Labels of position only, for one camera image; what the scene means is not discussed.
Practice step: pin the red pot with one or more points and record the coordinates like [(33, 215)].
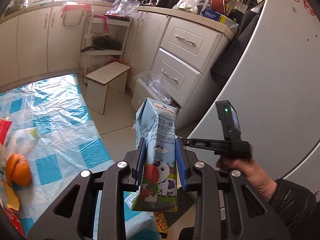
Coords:
[(218, 6)]

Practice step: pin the clear plastic water bottle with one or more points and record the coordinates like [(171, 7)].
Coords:
[(22, 141)]

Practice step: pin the small orange peel piece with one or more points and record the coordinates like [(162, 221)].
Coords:
[(13, 201)]

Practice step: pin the black pan on rack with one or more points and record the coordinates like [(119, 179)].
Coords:
[(103, 43)]

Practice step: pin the black jacket forearm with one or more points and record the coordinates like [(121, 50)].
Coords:
[(298, 209)]

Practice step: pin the red snack wrapper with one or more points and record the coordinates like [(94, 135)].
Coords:
[(15, 220)]

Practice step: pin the small white stool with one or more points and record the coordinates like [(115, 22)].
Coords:
[(98, 82)]

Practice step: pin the red bag on cabinet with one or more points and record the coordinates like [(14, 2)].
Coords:
[(69, 6)]

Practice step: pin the clear plastic bag on rack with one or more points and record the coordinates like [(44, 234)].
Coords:
[(123, 7)]

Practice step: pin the white plastic bag on counter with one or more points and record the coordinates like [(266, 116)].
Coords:
[(190, 6)]

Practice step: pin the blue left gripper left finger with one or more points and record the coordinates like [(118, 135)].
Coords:
[(138, 163)]

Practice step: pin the large orange peel half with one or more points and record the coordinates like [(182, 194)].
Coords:
[(17, 170)]

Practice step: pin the open white drawer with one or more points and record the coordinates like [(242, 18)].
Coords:
[(143, 91)]

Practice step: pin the clear plastic bag in drawer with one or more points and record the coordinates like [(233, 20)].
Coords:
[(155, 84)]

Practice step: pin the person's right hand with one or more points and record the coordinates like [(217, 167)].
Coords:
[(262, 182)]

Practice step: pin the white refrigerator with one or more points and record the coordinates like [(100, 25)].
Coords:
[(275, 91)]

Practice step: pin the blue box on counter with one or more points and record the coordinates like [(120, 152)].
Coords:
[(213, 15)]

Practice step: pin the white shelf rack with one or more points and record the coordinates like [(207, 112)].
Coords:
[(115, 27)]

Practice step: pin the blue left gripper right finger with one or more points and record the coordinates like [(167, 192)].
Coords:
[(182, 163)]

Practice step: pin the blue cow milk carton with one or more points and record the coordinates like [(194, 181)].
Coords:
[(155, 122)]

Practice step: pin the blue checkered plastic tablecloth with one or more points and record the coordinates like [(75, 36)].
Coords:
[(68, 143)]

